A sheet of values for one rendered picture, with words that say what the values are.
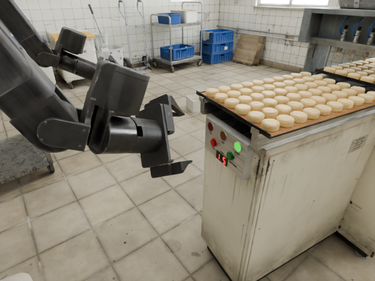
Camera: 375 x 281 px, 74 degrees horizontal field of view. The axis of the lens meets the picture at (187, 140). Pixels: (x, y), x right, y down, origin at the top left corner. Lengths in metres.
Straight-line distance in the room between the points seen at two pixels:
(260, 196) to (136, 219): 0.99
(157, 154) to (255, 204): 0.55
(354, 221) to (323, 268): 0.29
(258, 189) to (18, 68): 0.73
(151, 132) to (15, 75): 0.19
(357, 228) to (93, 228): 1.48
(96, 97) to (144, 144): 0.10
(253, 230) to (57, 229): 1.22
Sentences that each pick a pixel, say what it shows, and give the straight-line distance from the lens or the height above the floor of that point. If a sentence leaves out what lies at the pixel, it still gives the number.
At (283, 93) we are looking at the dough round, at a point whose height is 0.92.
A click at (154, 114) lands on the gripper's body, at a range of 0.43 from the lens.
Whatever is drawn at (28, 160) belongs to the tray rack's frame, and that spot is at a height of 0.15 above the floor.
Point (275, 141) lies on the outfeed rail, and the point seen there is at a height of 0.85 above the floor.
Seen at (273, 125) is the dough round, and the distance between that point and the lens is 0.73.
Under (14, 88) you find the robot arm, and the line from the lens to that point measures 0.33.
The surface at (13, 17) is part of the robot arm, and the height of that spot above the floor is 1.19.
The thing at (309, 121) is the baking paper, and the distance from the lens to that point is 0.84.
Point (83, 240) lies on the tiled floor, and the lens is 1.68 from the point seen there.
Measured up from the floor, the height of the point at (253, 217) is 0.55.
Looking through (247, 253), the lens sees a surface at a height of 0.35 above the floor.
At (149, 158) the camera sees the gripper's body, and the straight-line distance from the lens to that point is 0.44.
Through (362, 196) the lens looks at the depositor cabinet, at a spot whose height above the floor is 0.38.
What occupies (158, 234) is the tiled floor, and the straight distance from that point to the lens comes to 1.60.
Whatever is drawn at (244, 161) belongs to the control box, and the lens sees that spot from 0.82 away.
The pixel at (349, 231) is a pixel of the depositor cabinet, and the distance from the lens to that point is 1.66.
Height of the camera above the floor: 1.24
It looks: 30 degrees down
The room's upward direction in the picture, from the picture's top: straight up
